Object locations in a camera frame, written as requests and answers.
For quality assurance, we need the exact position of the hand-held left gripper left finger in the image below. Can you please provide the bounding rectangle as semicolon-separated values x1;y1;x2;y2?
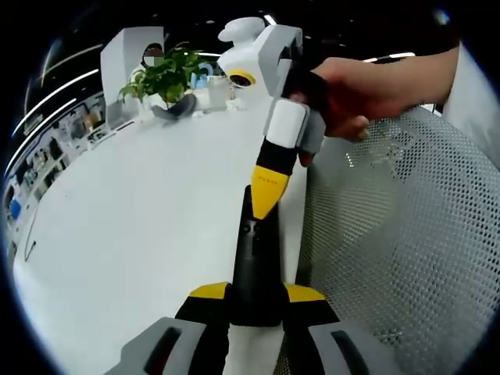
103;280;230;375

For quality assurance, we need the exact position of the light blue chair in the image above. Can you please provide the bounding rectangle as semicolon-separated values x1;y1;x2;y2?
192;62;215;90

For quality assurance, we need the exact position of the black remote control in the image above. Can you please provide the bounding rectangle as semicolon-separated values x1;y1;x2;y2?
230;184;287;327

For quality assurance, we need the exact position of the grey cable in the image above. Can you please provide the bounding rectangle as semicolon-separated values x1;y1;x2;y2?
22;233;39;263

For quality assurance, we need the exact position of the grey mesh office chair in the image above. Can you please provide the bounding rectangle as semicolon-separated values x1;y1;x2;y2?
303;104;500;375

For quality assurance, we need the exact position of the person's right hand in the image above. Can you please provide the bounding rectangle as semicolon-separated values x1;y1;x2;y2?
290;56;412;138

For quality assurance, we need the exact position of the green potted plant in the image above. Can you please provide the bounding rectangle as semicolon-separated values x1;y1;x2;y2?
118;41;205;123

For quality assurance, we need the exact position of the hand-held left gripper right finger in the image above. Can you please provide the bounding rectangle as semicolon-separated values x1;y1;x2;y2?
280;283;395;375

